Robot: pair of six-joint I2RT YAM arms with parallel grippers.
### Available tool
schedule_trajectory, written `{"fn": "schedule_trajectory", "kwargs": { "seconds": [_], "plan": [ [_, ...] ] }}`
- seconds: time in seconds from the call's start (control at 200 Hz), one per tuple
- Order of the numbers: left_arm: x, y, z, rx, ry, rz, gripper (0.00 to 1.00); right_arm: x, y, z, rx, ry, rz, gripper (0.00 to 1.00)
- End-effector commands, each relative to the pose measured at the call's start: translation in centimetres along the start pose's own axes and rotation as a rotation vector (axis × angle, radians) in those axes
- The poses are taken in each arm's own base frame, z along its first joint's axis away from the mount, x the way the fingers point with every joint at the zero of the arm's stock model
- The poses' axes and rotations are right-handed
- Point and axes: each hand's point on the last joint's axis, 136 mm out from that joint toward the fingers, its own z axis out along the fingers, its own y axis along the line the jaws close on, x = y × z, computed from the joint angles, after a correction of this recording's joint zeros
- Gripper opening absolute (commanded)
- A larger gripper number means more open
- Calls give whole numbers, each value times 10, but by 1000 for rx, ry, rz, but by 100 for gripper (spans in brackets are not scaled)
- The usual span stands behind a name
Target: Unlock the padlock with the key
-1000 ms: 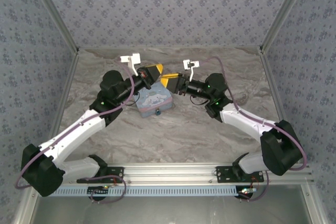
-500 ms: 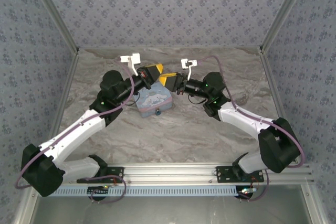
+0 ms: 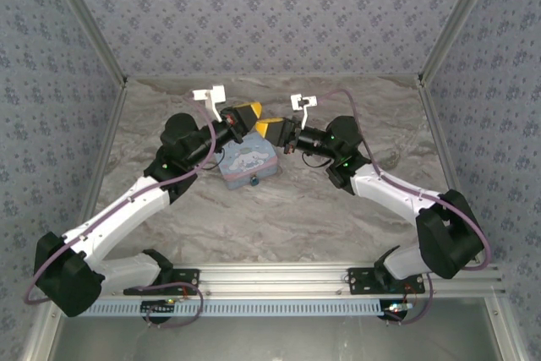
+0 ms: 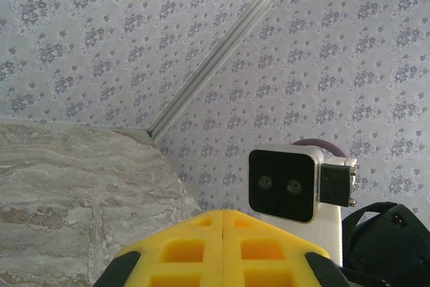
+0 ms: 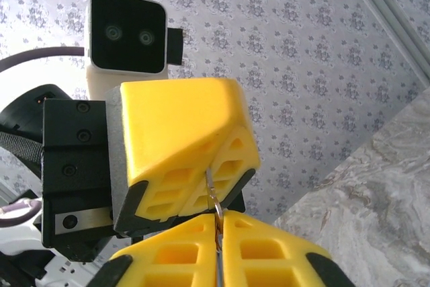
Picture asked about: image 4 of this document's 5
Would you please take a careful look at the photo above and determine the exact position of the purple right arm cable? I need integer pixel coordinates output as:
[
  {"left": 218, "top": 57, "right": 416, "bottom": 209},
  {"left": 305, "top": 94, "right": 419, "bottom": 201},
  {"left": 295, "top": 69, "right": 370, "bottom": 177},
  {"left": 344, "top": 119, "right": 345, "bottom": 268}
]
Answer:
[{"left": 294, "top": 138, "right": 359, "bottom": 208}]

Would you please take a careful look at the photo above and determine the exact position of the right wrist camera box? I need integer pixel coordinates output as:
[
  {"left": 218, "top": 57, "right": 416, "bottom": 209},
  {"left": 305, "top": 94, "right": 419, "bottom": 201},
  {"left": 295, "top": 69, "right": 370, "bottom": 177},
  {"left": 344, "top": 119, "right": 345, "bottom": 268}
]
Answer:
[{"left": 247, "top": 143, "right": 325, "bottom": 224}]

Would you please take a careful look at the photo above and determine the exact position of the aluminium frame post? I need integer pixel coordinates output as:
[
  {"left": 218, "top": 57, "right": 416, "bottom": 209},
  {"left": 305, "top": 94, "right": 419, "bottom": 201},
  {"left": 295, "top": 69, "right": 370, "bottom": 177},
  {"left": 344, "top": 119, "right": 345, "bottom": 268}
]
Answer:
[{"left": 146, "top": 0, "right": 305, "bottom": 142}]

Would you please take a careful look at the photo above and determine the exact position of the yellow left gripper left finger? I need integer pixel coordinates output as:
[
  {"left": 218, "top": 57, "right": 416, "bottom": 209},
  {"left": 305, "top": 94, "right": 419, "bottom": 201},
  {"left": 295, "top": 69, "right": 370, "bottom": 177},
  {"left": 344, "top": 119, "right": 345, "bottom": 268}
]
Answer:
[{"left": 95, "top": 209, "right": 225, "bottom": 287}]

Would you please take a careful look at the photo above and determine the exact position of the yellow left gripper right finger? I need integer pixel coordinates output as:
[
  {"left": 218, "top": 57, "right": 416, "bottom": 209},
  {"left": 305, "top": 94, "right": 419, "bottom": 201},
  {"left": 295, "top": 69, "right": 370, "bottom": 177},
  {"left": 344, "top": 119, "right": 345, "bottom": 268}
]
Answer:
[{"left": 223, "top": 209, "right": 352, "bottom": 287}]

